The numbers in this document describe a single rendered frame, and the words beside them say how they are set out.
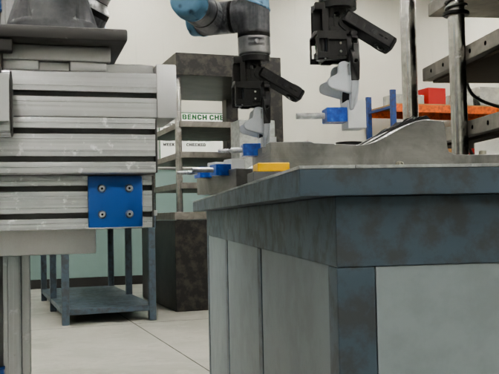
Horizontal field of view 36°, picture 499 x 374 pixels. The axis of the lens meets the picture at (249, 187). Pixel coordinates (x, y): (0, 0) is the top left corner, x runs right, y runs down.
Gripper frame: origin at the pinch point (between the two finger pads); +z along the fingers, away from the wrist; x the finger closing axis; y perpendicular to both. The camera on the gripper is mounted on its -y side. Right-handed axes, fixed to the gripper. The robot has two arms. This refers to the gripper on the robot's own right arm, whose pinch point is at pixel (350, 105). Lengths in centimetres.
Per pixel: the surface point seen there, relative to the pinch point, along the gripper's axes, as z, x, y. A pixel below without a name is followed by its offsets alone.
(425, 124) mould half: 2.5, -10.0, -18.7
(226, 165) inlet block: 8.6, -43.5, 19.6
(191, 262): 56, -474, 1
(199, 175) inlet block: 10, -53, 26
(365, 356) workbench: 39, 50, 13
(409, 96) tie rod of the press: -23, -138, -61
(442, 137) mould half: 5.3, -10.0, -22.4
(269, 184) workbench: 16.4, 29.4, 21.3
